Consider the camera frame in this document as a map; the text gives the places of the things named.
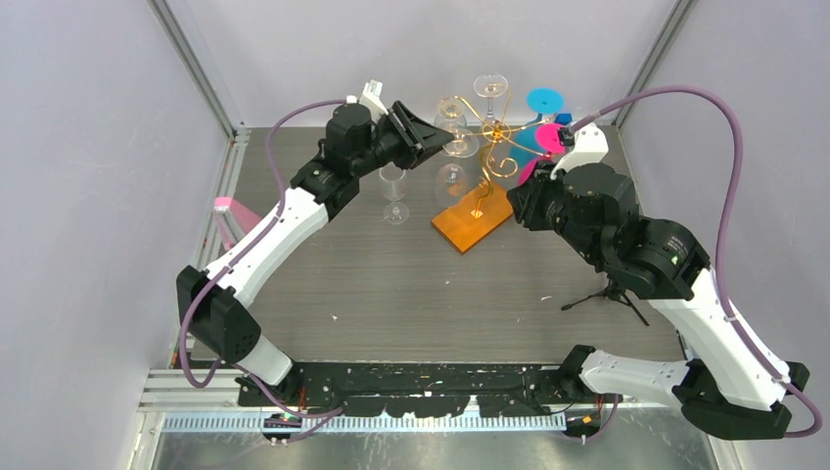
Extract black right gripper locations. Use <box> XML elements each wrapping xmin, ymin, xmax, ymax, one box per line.
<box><xmin>504</xmin><ymin>159</ymin><xmax>602</xmax><ymax>265</ymax></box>

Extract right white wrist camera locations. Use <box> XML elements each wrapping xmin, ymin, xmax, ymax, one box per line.
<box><xmin>550</xmin><ymin>122</ymin><xmax>609</xmax><ymax>180</ymax></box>

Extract gold wire wine glass rack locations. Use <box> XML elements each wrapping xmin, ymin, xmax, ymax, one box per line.
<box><xmin>449</xmin><ymin>89</ymin><xmax>554</xmax><ymax>188</ymax></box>

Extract blue cube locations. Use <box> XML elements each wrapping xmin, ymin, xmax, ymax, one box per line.
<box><xmin>554</xmin><ymin>113</ymin><xmax>574</xmax><ymax>126</ymax></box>

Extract orange wooden rack base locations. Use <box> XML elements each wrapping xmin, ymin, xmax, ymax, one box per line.
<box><xmin>431</xmin><ymin>184</ymin><xmax>513</xmax><ymax>255</ymax></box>

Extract pink wedge stand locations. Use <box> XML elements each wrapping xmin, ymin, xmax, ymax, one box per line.
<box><xmin>212</xmin><ymin>197</ymin><xmax>261</xmax><ymax>251</ymax></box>

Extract blue wine glass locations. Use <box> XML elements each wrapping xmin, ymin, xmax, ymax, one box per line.
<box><xmin>509</xmin><ymin>88</ymin><xmax>565</xmax><ymax>167</ymax></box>

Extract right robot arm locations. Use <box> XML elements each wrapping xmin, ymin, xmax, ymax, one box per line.
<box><xmin>507</xmin><ymin>162</ymin><xmax>809</xmax><ymax>441</ymax></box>

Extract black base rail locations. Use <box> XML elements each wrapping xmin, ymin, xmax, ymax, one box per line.
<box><xmin>237</xmin><ymin>361</ymin><xmax>622</xmax><ymax>418</ymax></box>

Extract pink wine glass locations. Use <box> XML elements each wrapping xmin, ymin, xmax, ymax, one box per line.
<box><xmin>517</xmin><ymin>122</ymin><xmax>573</xmax><ymax>185</ymax></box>

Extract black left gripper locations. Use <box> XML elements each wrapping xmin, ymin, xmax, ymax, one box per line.
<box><xmin>352</xmin><ymin>103</ymin><xmax>454</xmax><ymax>179</ymax></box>

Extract clear wine glass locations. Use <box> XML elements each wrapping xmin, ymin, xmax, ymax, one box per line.
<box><xmin>434</xmin><ymin>122</ymin><xmax>480</xmax><ymax>209</ymax></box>
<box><xmin>379</xmin><ymin>164</ymin><xmax>409</xmax><ymax>225</ymax></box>

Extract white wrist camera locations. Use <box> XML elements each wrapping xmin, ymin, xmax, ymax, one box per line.
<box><xmin>550</xmin><ymin>122</ymin><xmax>609</xmax><ymax>180</ymax></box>
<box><xmin>346</xmin><ymin>79</ymin><xmax>388</xmax><ymax>121</ymax></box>

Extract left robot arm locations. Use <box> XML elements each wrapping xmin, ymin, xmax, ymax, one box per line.
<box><xmin>176</xmin><ymin>100</ymin><xmax>454</xmax><ymax>405</ymax></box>

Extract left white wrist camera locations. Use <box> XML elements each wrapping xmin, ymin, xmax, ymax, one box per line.
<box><xmin>346</xmin><ymin>79</ymin><xmax>388</xmax><ymax>121</ymax></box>

